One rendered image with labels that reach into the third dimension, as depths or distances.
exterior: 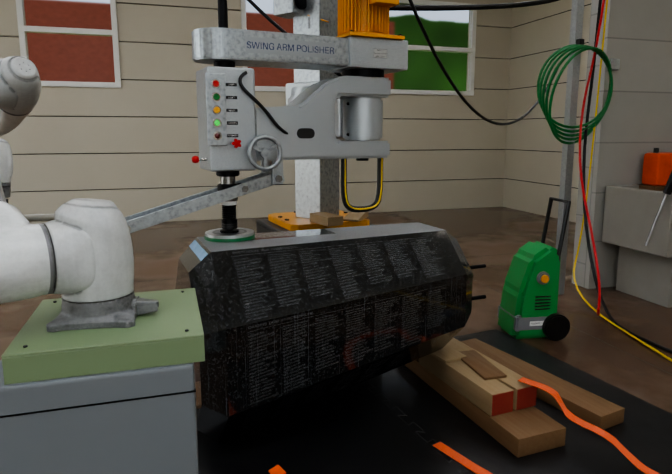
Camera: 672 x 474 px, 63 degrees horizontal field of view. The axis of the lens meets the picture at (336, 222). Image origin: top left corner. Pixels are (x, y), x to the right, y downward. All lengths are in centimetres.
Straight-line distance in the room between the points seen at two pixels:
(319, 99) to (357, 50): 28
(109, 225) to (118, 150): 698
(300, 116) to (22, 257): 147
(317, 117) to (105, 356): 154
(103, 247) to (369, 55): 163
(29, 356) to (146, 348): 21
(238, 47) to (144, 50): 599
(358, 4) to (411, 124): 653
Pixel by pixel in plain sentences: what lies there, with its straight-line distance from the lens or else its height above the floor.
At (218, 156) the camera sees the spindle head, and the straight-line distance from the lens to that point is 231.
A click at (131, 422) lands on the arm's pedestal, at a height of 69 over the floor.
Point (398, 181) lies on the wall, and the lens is 907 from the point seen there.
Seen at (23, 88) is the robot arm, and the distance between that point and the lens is 172.
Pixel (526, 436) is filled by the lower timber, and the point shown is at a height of 10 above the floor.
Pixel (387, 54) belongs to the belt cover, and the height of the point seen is 163.
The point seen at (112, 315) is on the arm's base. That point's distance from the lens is 132.
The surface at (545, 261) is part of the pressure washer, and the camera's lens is 360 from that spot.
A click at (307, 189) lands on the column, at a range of 321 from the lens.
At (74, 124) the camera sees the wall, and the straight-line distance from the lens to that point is 831.
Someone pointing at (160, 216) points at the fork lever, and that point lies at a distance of 233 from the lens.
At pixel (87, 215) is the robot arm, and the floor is 111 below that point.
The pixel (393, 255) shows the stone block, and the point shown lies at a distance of 243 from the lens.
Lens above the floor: 128
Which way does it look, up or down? 9 degrees down
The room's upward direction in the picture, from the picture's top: straight up
